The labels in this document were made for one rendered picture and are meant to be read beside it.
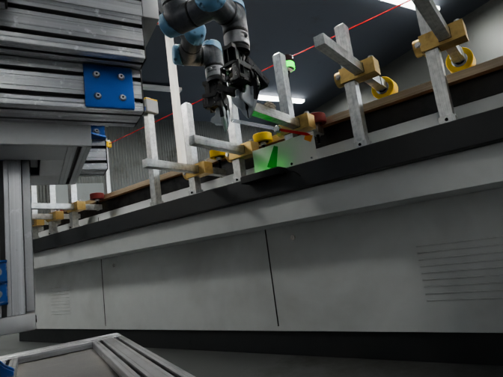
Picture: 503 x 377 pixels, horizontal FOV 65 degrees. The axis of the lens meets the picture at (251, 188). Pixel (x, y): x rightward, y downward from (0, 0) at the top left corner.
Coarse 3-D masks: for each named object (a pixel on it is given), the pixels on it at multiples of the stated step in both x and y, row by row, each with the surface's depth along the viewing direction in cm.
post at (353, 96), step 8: (344, 24) 129; (336, 32) 130; (344, 32) 128; (336, 40) 130; (344, 40) 128; (344, 48) 128; (352, 88) 126; (352, 96) 125; (360, 96) 127; (352, 104) 125; (360, 104) 125; (352, 112) 125; (360, 112) 124; (352, 120) 125; (360, 120) 123; (360, 128) 123; (360, 136) 123
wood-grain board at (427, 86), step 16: (480, 64) 120; (496, 64) 118; (448, 80) 126; (464, 80) 125; (400, 96) 135; (416, 96) 134; (368, 112) 144; (208, 160) 189; (224, 160) 185; (160, 176) 209; (176, 176) 205; (112, 192) 235; (128, 192) 230
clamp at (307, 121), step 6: (306, 114) 134; (312, 114) 137; (300, 120) 136; (306, 120) 134; (312, 120) 136; (282, 126) 140; (300, 126) 136; (306, 126) 134; (312, 126) 135; (276, 132) 142; (282, 132) 140; (288, 132) 138
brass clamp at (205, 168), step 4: (196, 164) 166; (200, 164) 164; (204, 164) 163; (208, 164) 165; (212, 164) 167; (200, 168) 164; (204, 168) 163; (208, 168) 164; (212, 168) 166; (200, 172) 164; (204, 172) 162; (208, 172) 164; (212, 172) 166; (184, 176) 170; (188, 176) 168; (192, 176) 167; (196, 176) 167; (200, 176) 168; (204, 176) 169
